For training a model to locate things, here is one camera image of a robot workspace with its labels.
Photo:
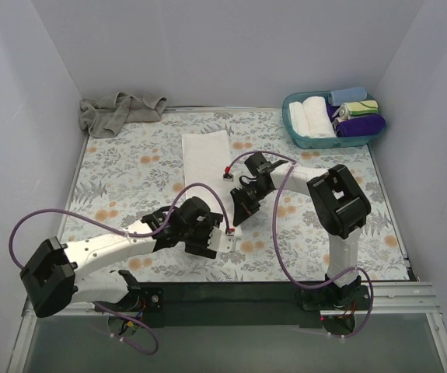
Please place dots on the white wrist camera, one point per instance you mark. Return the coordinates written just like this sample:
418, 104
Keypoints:
221, 242
228, 176

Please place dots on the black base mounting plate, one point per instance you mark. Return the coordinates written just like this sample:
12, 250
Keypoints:
228, 304

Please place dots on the aluminium frame rail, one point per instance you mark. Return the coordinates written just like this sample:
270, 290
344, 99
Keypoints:
247, 327

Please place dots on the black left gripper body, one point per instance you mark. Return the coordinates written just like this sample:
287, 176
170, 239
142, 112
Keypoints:
202, 241

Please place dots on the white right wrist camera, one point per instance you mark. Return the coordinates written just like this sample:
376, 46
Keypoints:
228, 176

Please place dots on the crumpled grey towel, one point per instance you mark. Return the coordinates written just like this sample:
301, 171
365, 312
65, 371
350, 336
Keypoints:
105, 117

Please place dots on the white towel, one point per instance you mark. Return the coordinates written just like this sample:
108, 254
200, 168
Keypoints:
317, 117
300, 124
205, 157

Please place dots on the rolled purple towel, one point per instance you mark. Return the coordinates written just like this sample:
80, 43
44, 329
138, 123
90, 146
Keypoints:
367, 125

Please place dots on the rolled light blue towel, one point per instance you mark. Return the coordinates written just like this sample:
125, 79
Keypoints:
341, 96

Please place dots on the rolled green striped towel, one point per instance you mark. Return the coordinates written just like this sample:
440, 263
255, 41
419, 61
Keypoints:
356, 109

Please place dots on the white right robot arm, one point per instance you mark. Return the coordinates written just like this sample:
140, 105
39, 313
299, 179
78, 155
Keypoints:
340, 205

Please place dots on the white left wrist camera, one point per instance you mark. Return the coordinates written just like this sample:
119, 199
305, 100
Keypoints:
221, 242

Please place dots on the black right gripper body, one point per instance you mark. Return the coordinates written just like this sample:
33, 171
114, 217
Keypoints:
244, 200

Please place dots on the teal plastic basket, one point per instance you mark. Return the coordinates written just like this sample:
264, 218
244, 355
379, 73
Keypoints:
319, 143

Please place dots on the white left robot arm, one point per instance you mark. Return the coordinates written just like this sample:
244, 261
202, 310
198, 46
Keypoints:
53, 274

